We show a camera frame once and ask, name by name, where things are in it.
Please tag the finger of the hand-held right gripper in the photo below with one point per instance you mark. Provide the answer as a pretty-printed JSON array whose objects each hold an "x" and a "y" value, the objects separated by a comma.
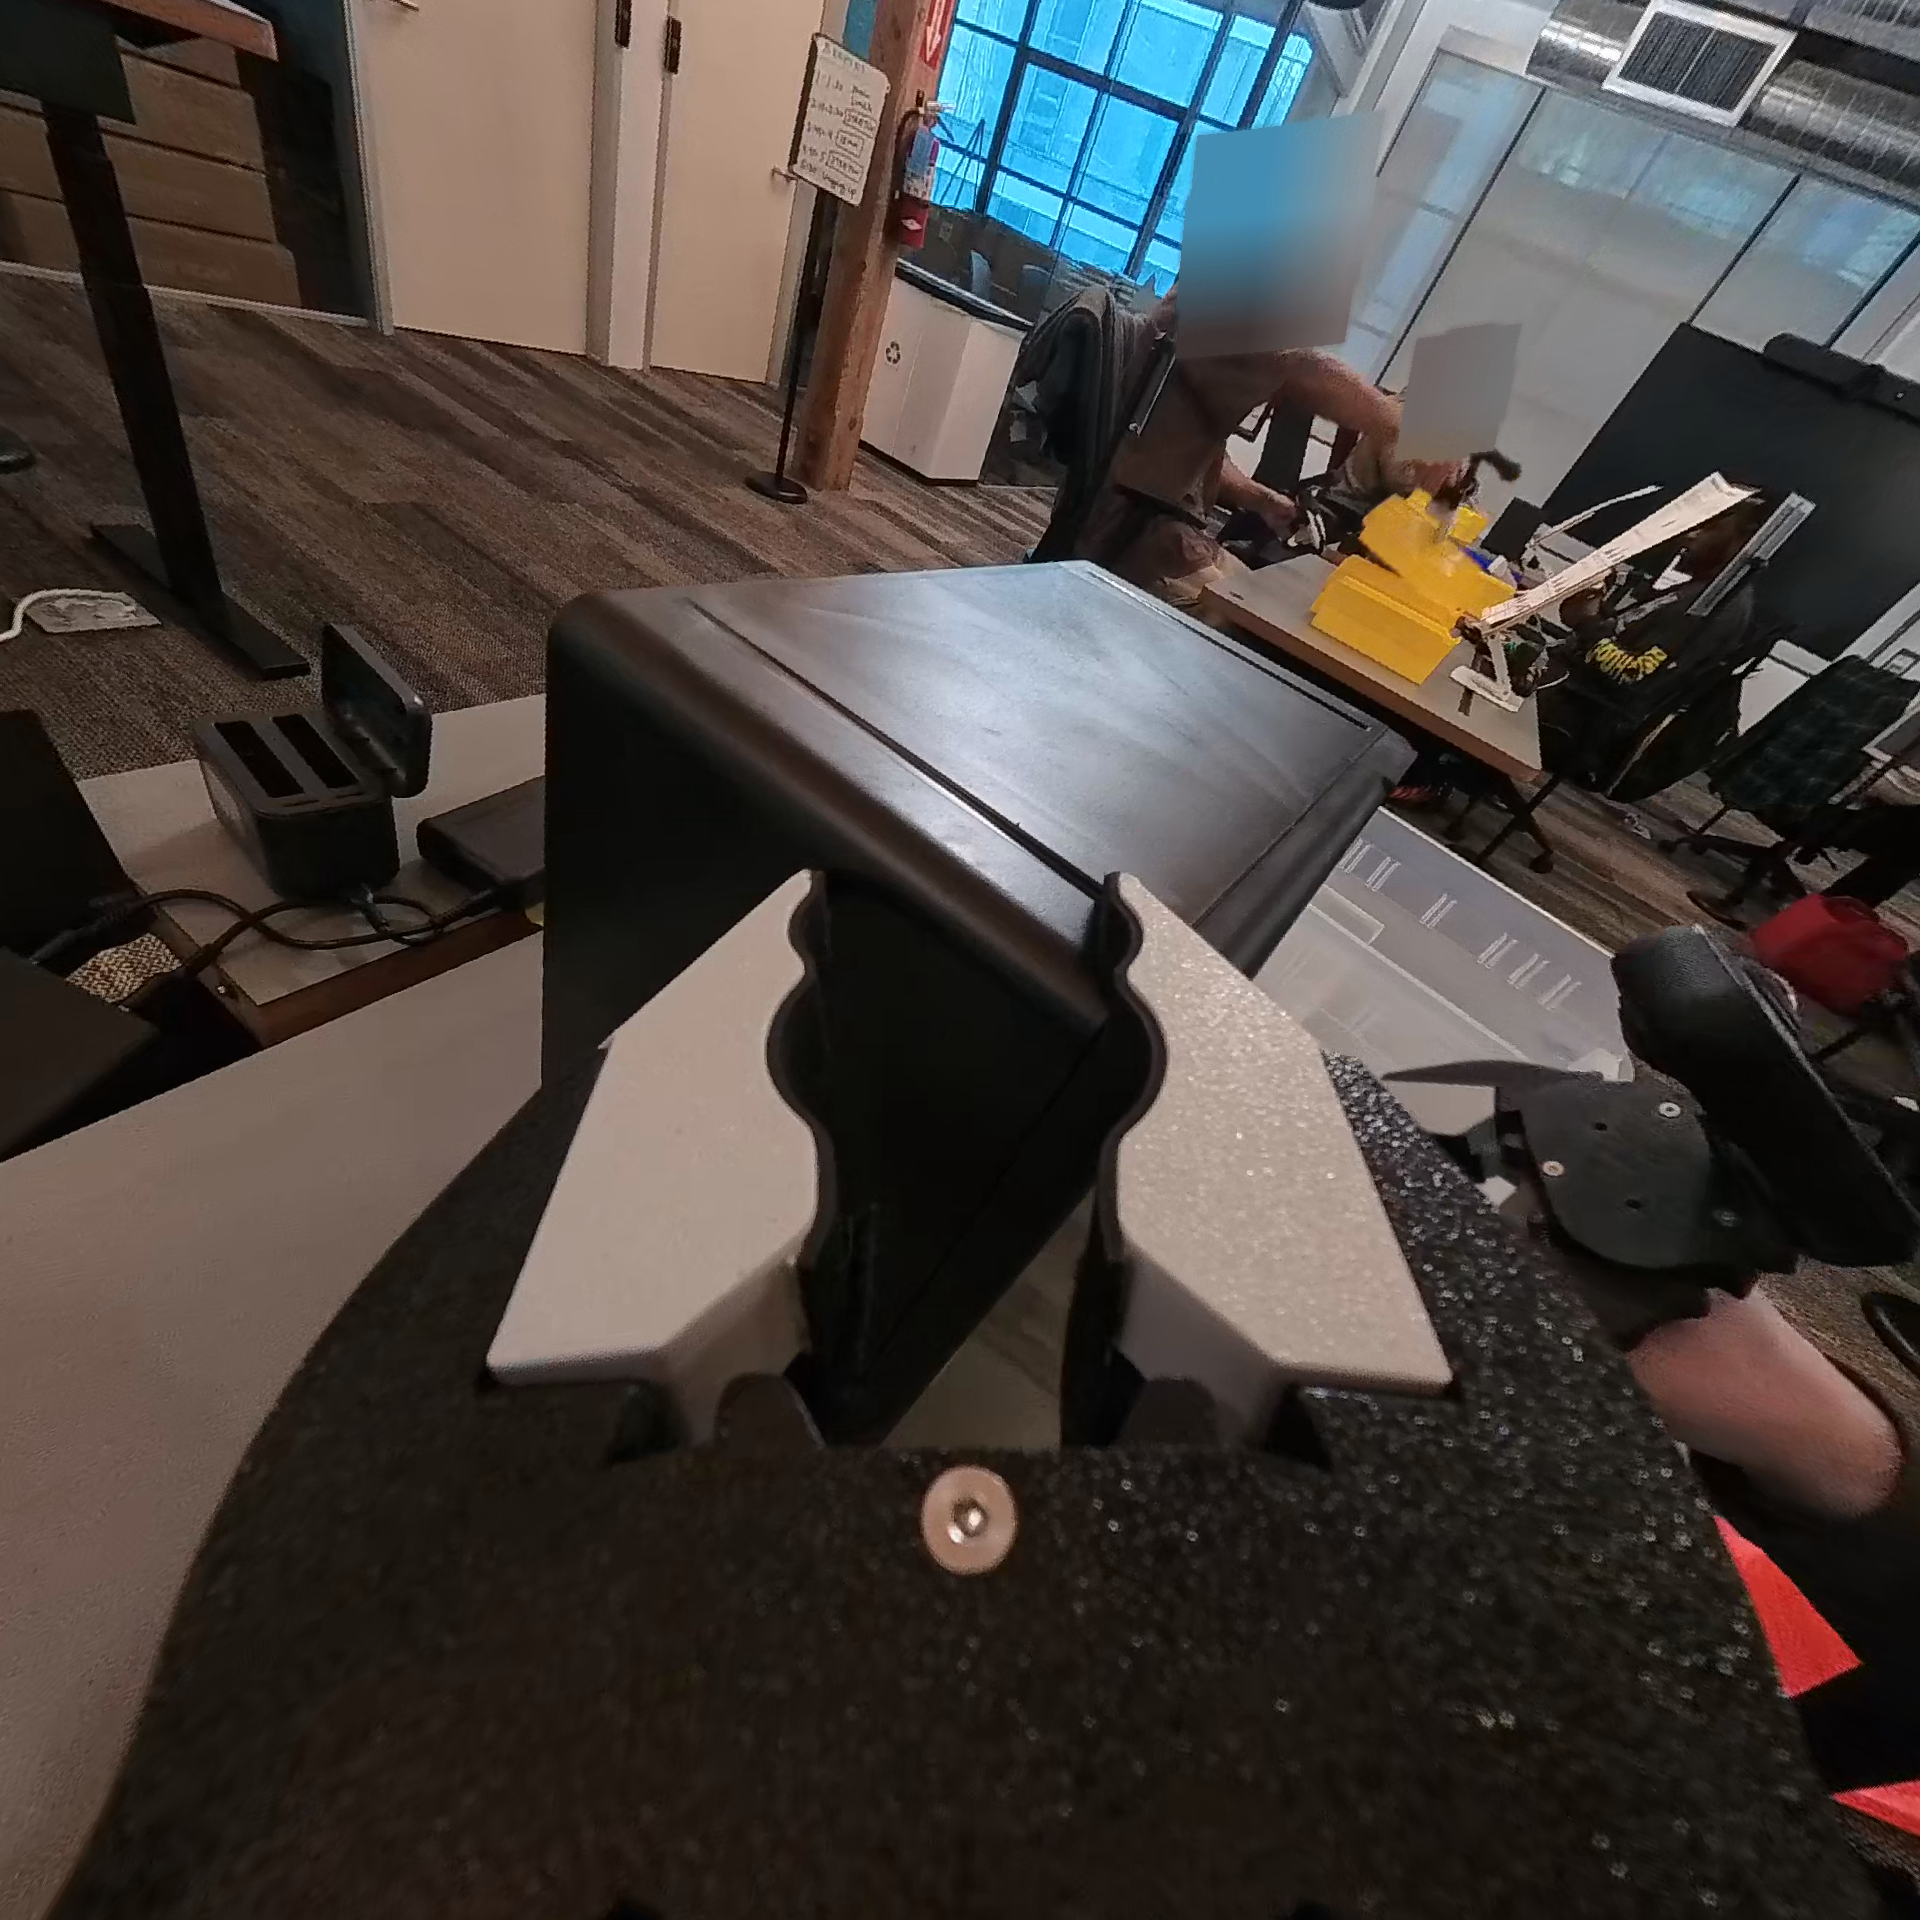
[
  {"x": 1477, "y": 1074},
  {"x": 1471, "y": 1154}
]

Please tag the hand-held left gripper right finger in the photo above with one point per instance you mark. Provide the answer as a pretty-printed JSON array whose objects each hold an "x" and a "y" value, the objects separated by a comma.
[{"x": 1275, "y": 1200}]

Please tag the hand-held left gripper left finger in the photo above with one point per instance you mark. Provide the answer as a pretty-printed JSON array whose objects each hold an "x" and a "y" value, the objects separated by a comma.
[{"x": 661, "y": 1200}]

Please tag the large clear plastic bin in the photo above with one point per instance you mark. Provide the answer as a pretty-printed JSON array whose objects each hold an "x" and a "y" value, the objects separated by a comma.
[{"x": 1425, "y": 961}]

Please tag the black drawer cabinet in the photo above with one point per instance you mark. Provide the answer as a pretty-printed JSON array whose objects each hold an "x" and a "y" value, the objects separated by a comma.
[{"x": 1021, "y": 704}]

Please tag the red bin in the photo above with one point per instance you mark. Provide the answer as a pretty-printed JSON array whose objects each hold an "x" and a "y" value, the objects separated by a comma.
[{"x": 1830, "y": 953}]

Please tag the black power bank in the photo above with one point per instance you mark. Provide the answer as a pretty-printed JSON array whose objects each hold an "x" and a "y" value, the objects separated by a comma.
[{"x": 482, "y": 843}]

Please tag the grey top desk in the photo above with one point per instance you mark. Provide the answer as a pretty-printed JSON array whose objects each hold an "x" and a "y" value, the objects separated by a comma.
[{"x": 1320, "y": 646}]

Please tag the dark plaid office chair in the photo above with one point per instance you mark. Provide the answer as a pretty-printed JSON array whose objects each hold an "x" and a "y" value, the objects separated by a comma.
[{"x": 1800, "y": 750}]

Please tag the black object with red trim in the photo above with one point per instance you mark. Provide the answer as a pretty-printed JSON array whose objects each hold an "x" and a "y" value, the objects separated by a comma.
[{"x": 1786, "y": 1621}]

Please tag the stack of yellow bins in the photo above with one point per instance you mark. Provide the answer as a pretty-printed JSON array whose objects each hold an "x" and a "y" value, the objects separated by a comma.
[{"x": 1381, "y": 616}]

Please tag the black battery charger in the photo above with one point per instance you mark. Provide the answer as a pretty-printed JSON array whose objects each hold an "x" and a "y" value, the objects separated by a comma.
[{"x": 299, "y": 809}]

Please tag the slanted white board stand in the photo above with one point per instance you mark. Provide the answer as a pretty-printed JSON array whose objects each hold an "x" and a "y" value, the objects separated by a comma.
[{"x": 1658, "y": 528}]

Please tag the black flat box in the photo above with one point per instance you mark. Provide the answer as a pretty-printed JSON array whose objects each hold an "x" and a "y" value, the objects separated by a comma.
[{"x": 59, "y": 1049}]

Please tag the black monitor screen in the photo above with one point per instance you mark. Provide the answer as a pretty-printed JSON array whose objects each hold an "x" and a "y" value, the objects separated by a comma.
[{"x": 1680, "y": 435}]

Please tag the black flat panel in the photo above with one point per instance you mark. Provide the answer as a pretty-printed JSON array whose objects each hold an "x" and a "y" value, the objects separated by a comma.
[{"x": 53, "y": 833}]

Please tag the office chair with grey jacket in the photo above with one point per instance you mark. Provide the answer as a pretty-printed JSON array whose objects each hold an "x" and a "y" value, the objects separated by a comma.
[{"x": 1080, "y": 390}]

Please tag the white floor outlet plate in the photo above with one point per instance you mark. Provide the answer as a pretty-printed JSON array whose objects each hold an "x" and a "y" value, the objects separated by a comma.
[{"x": 89, "y": 608}]

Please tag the white recycling bin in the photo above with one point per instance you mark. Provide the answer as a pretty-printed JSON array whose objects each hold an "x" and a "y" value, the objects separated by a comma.
[{"x": 942, "y": 383}]

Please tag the wooden pillar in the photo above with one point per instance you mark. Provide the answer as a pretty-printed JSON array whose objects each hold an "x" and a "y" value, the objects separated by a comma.
[{"x": 858, "y": 301}]

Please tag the wooden edged desk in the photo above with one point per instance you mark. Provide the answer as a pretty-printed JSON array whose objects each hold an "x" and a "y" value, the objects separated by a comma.
[{"x": 128, "y": 376}]

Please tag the white door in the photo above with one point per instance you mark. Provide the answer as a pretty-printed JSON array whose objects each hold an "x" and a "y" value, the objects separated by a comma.
[
  {"x": 480, "y": 181},
  {"x": 734, "y": 181}
]

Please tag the ceiling air vent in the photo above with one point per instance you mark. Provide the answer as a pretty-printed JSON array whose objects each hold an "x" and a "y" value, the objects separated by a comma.
[{"x": 1694, "y": 57}]

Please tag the red fire extinguisher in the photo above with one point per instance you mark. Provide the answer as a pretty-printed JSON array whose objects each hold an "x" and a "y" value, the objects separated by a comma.
[{"x": 915, "y": 171}]

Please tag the whiteboard sign stand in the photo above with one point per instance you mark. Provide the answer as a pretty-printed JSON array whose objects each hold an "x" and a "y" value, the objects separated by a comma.
[{"x": 837, "y": 128}]

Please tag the stack of cardboard boxes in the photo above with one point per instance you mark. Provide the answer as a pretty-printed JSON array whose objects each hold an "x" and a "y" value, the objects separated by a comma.
[{"x": 187, "y": 194}]

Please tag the silver ceiling duct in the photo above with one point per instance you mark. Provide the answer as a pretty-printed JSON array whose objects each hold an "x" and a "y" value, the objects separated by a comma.
[{"x": 1862, "y": 105}]

